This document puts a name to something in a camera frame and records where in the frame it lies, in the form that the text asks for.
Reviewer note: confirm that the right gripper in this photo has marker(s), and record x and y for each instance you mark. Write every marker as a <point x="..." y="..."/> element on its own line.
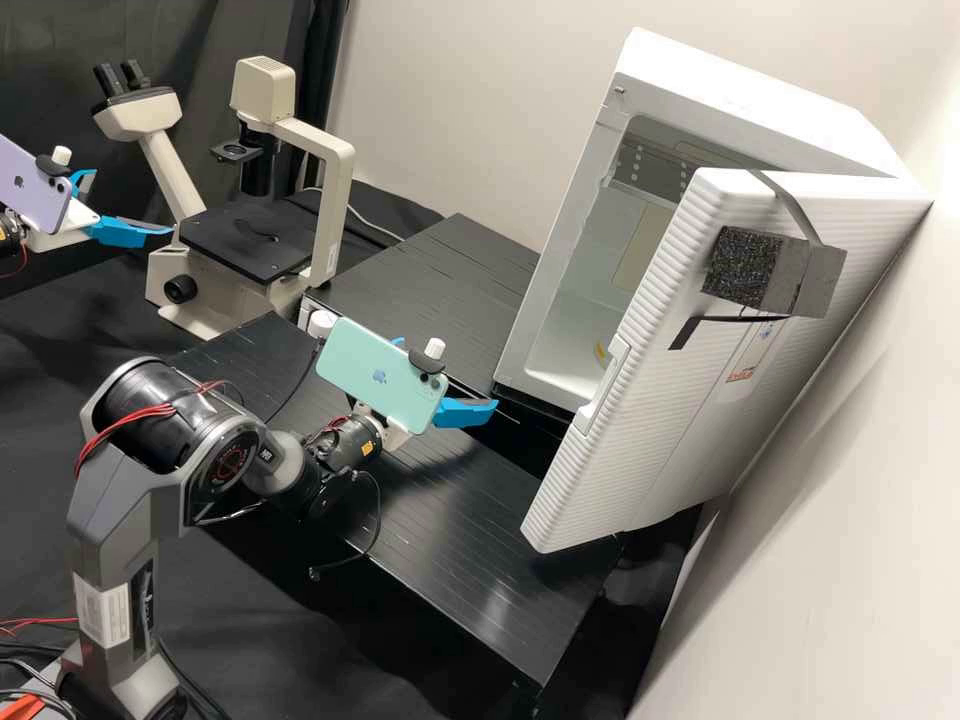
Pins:
<point x="390" y="439"/>

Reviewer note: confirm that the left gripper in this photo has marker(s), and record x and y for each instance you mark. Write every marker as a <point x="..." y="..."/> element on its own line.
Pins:
<point x="79" y="219"/>

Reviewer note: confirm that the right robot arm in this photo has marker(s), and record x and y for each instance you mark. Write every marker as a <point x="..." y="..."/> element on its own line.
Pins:
<point x="135" y="487"/>

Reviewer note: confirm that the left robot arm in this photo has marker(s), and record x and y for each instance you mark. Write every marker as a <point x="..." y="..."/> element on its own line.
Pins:
<point x="9" y="229"/>

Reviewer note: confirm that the incubator door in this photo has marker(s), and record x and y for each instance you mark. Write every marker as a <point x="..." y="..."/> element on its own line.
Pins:
<point x="637" y="420"/>

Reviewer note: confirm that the white incubator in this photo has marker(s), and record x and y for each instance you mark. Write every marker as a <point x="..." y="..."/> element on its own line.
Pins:
<point x="750" y="112"/>

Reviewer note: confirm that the black platform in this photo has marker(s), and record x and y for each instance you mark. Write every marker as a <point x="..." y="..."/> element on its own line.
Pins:
<point x="427" y="300"/>
<point x="465" y="540"/>

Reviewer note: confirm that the white-capped bottle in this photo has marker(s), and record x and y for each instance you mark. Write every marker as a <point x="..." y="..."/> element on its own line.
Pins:
<point x="322" y="322"/>

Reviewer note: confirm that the cream microscope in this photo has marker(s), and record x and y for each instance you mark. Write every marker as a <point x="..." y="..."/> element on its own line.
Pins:
<point x="330" y="195"/>

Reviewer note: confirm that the left wrist camera phone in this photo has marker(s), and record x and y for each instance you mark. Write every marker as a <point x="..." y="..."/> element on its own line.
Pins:
<point x="22" y="184"/>

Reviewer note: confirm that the wrist camera phone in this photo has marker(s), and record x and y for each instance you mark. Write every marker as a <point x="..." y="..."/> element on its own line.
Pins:
<point x="22" y="184"/>
<point x="375" y="371"/>

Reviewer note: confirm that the right wrist camera phone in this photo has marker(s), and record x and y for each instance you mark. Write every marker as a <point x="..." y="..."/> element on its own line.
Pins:
<point x="375" y="371"/>

